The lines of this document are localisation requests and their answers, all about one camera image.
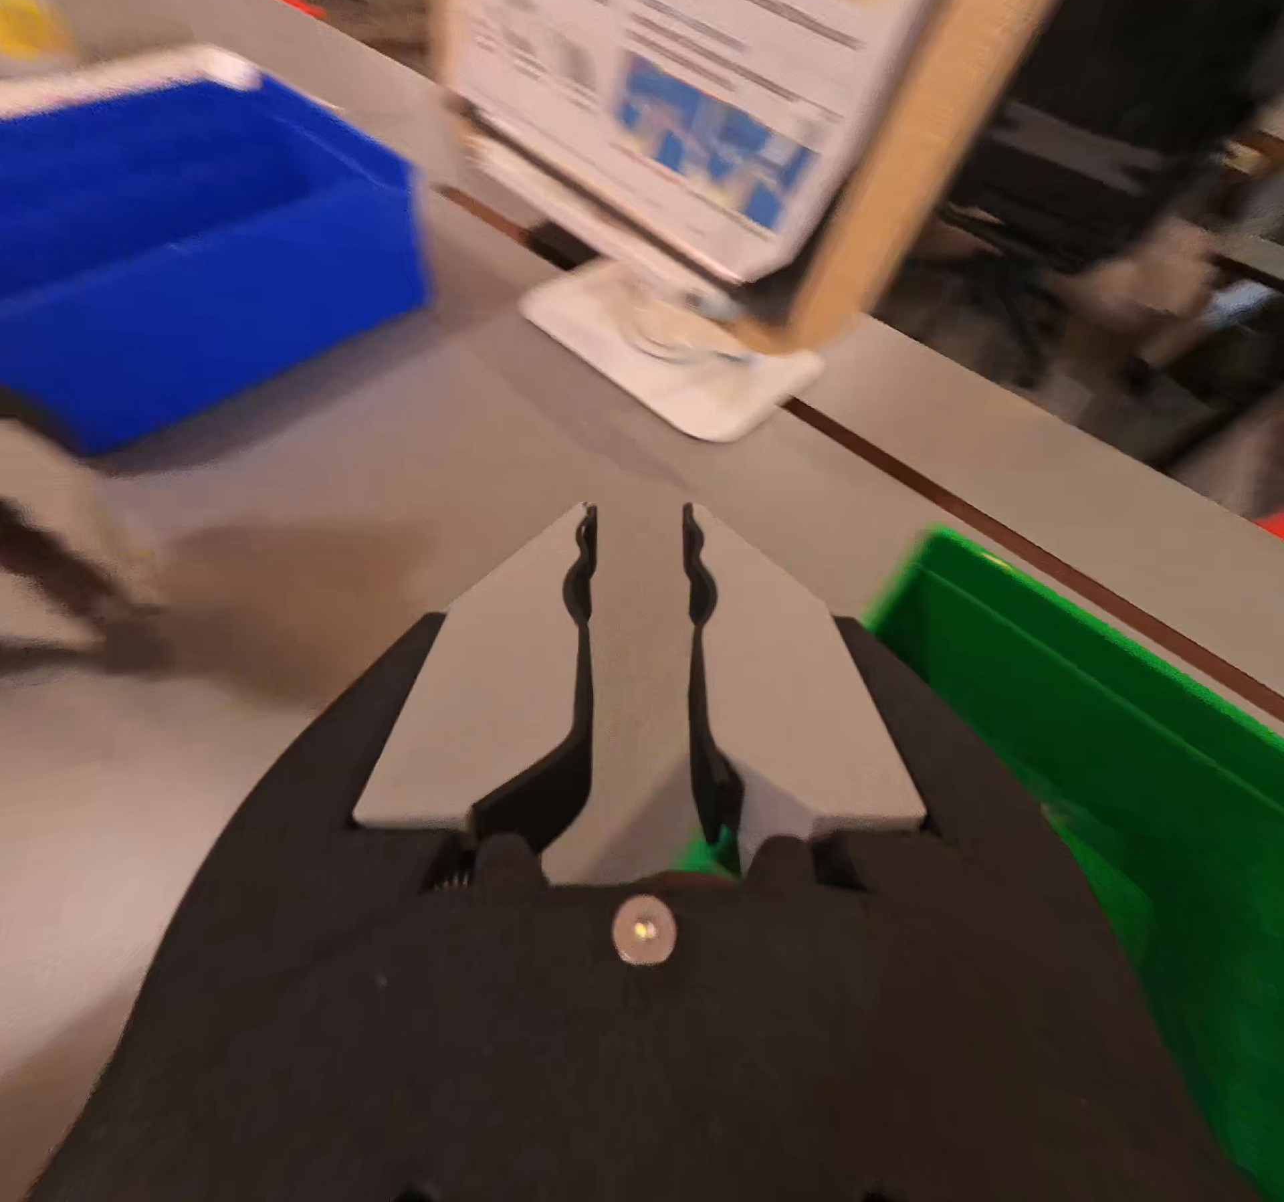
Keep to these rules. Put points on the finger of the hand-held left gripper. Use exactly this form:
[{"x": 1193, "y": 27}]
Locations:
[
  {"x": 81, "y": 510},
  {"x": 41, "y": 611}
]

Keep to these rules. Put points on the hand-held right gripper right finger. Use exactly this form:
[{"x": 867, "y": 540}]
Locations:
[{"x": 802, "y": 720}]

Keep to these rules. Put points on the green plastic bin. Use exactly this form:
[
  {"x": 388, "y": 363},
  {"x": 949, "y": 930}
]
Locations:
[{"x": 1104, "y": 770}]

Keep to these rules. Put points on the wooden backing board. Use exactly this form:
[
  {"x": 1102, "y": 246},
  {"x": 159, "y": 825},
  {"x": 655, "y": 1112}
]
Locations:
[{"x": 933, "y": 119}]

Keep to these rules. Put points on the printed instruction sheet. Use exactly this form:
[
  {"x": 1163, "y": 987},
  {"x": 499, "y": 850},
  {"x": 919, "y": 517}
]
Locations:
[{"x": 642, "y": 99}]

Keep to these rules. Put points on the blue plastic bin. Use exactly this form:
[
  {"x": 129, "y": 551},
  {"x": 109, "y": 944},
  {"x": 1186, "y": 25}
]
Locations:
[{"x": 250, "y": 249}]

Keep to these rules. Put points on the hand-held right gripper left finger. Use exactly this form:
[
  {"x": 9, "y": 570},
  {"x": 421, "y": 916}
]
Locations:
[{"x": 481, "y": 720}]

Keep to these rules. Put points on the disinfecting wipes canister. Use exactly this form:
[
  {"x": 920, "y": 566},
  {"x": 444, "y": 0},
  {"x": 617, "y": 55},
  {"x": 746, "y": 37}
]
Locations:
[{"x": 29, "y": 23}]

